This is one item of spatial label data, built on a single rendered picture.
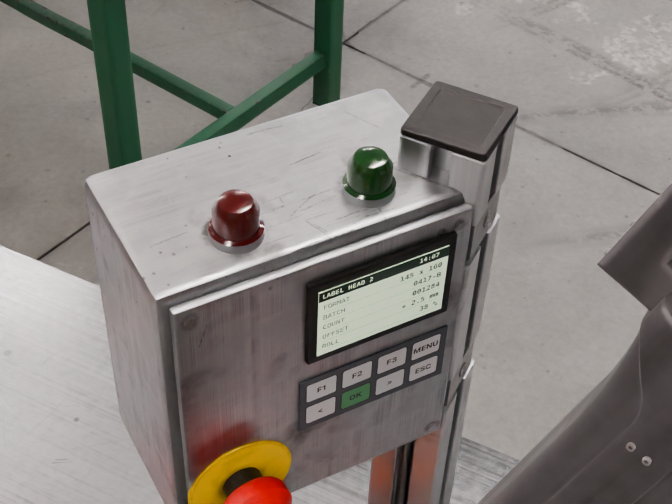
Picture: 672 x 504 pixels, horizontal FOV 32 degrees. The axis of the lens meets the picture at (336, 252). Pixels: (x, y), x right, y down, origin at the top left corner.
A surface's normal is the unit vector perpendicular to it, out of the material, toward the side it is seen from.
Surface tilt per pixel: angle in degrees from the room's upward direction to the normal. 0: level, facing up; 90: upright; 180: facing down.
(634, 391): 75
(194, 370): 90
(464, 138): 0
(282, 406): 90
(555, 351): 0
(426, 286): 90
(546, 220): 0
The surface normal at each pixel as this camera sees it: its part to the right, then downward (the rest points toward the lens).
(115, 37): 0.79, 0.45
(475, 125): 0.04, -0.71
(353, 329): 0.47, 0.63
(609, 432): -0.51, 0.37
